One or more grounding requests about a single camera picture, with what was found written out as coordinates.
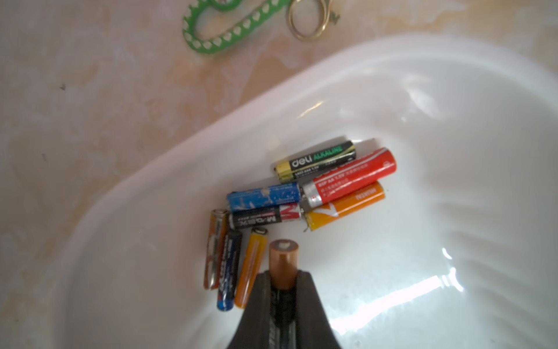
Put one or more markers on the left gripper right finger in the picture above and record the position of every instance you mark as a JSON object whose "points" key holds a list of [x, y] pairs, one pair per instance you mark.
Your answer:
{"points": [[312, 327]]}

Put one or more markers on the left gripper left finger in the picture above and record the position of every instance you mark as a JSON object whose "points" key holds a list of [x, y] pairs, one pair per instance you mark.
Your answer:
{"points": [[254, 328]]}

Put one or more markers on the black silver blue battery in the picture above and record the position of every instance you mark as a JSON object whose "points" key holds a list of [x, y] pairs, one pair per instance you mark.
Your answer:
{"points": [[228, 272]]}

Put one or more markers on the black copper AA battery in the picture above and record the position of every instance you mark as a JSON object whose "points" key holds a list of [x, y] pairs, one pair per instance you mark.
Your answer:
{"points": [[283, 272]]}

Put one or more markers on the orange silver battery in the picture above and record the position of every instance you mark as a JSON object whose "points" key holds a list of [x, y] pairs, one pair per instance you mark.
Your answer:
{"points": [[218, 228]]}

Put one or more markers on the orange AA battery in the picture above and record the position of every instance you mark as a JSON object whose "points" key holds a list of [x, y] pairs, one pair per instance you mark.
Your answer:
{"points": [[257, 245]]}

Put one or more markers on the white plastic storage tray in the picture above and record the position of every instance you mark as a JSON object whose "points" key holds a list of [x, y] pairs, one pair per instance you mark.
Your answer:
{"points": [[461, 253]]}

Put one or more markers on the black red MG battery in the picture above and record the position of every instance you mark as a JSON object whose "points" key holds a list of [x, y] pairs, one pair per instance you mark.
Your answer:
{"points": [[265, 216]]}

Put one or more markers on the yellow orange AAA battery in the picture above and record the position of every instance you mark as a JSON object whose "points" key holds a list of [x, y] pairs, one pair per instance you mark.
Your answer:
{"points": [[345, 206]]}

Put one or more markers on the red AA battery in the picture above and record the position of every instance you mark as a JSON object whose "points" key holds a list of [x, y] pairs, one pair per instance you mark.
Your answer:
{"points": [[348, 178]]}

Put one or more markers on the black green deli battery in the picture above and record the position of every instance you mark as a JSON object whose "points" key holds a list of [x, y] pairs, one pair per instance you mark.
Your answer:
{"points": [[309, 164]]}

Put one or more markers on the green keychain with gold ring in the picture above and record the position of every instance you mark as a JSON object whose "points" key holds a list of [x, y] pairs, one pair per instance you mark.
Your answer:
{"points": [[248, 24]]}

